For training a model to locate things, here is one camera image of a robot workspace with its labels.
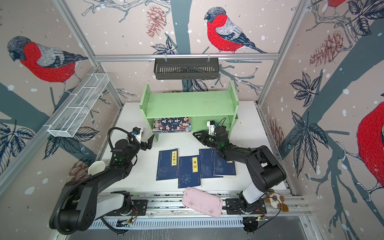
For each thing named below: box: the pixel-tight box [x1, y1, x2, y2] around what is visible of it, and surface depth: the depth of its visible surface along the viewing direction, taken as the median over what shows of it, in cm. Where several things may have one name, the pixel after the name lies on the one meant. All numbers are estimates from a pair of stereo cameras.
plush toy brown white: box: [264, 189, 289, 212], surface depth 74 cm
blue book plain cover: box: [199, 148, 223, 179], surface depth 89 cm
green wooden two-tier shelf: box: [139, 81, 239, 142], surface depth 83 cm
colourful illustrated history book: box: [152, 117, 192, 133], surface depth 92 cm
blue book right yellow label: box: [212, 151, 236, 177], surface depth 87 cm
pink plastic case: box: [182, 187, 223, 219], surface depth 74 cm
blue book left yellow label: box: [156, 148, 178, 181], surface depth 89 cm
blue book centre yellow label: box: [178, 155, 202, 189], surface depth 87 cm
